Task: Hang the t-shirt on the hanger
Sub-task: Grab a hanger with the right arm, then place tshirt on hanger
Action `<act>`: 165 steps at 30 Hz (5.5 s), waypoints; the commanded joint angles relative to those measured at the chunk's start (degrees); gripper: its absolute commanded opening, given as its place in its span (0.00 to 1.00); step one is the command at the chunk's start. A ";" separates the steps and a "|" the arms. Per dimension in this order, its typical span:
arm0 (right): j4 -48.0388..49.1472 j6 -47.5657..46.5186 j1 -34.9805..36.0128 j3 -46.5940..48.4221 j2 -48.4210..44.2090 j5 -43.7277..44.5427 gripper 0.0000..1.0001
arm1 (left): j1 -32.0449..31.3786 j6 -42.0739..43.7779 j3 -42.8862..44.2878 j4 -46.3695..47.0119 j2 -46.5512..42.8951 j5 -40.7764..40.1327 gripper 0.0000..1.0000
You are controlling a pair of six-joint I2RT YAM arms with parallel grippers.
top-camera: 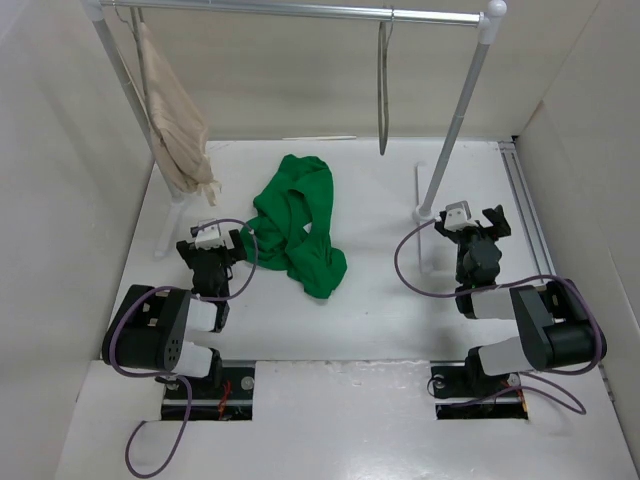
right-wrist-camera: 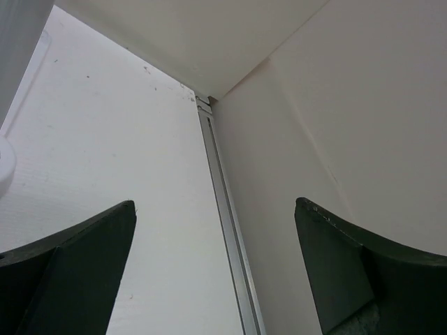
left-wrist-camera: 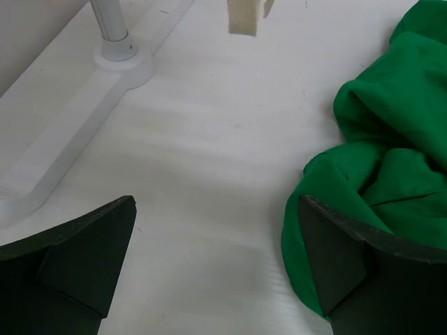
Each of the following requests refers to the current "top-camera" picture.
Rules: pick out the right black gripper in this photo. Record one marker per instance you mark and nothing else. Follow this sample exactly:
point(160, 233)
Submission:
point(501, 227)

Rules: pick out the green t shirt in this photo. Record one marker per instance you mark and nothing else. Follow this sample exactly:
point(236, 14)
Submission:
point(291, 231)

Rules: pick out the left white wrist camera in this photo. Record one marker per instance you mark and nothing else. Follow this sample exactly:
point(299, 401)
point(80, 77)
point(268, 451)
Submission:
point(207, 235)

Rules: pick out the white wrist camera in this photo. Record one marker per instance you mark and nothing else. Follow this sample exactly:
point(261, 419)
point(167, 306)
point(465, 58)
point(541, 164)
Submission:
point(457, 216)
point(207, 235)

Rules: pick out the aluminium rail on table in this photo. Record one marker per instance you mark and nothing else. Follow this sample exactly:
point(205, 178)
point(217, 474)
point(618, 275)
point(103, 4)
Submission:
point(525, 206)

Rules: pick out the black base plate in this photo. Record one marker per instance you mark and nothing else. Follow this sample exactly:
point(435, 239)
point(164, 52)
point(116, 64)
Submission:
point(230, 399)
point(456, 398)

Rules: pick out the beige hanging garment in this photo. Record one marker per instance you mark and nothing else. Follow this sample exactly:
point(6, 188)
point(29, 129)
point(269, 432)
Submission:
point(179, 132)

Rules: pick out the grey clothes hanger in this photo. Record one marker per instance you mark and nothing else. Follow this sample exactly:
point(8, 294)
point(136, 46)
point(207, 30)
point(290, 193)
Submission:
point(385, 30)

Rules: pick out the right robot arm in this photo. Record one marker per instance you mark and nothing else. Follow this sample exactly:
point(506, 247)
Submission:
point(554, 329)

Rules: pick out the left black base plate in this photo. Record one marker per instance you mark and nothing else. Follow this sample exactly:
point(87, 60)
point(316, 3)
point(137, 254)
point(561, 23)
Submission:
point(230, 399)

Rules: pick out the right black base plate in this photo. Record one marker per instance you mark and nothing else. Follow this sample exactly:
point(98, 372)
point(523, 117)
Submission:
point(456, 398)

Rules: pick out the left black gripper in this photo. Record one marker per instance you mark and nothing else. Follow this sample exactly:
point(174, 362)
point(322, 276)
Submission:
point(188, 251)

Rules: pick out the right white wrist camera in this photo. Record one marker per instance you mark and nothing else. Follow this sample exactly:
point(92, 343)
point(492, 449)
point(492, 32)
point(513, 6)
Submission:
point(457, 216)

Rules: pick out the metal clothes rack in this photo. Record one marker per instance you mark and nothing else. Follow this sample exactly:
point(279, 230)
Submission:
point(487, 23)

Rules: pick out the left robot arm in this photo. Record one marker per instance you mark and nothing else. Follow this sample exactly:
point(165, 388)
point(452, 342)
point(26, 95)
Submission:
point(148, 331)

